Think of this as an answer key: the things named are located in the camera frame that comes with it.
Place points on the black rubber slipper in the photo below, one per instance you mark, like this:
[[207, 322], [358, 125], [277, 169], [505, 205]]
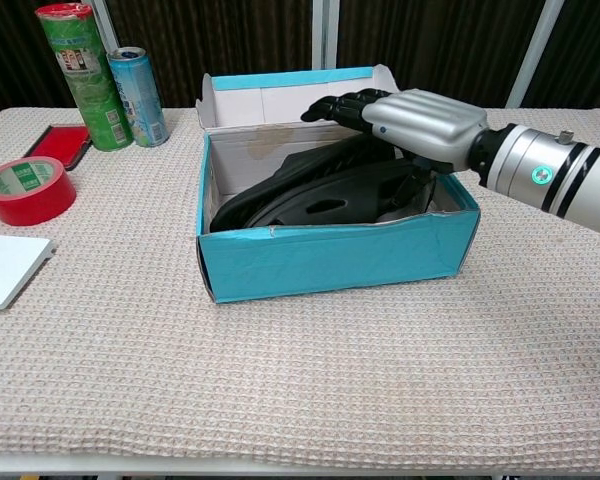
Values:
[[310, 202], [325, 157]]

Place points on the red tape roll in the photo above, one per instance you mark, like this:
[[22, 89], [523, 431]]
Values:
[[35, 202]]

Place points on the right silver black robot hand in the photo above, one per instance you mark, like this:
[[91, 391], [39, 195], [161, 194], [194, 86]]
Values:
[[420, 127]]

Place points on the green canister with red lid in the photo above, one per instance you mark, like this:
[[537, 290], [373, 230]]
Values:
[[92, 90]]

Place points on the white card pad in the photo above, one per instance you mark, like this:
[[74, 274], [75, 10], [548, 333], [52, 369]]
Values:
[[5, 267]]

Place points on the light blue drink can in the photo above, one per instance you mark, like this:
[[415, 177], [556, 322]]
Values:
[[140, 100]]

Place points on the light blue shoe box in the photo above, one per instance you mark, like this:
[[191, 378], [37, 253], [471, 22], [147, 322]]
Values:
[[330, 260]]

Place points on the red stamp pad black case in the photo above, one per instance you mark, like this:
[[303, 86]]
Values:
[[62, 145]]

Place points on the dark ribbed divider panel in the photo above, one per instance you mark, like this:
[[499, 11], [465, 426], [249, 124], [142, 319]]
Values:
[[580, 55], [205, 35], [10, 55], [430, 45]]

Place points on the beige waffle tablecloth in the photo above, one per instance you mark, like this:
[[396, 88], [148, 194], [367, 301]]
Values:
[[300, 375]]

